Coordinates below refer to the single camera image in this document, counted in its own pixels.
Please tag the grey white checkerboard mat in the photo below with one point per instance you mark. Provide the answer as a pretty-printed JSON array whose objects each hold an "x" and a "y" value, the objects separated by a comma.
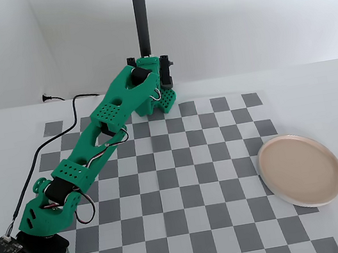
[{"x": 168, "y": 198}]

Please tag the beige round plate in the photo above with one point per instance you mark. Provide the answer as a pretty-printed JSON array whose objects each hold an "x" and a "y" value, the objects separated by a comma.
[{"x": 299, "y": 169}]

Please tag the black vertical pole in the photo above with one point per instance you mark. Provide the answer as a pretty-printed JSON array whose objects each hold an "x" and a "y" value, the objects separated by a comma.
[{"x": 140, "y": 8}]

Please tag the green gripper body black servo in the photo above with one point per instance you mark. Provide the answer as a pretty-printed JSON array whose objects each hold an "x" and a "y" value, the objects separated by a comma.
[{"x": 52, "y": 248}]

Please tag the green five-joint robot arm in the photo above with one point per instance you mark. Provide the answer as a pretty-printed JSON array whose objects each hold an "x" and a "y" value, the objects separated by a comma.
[{"x": 111, "y": 110}]

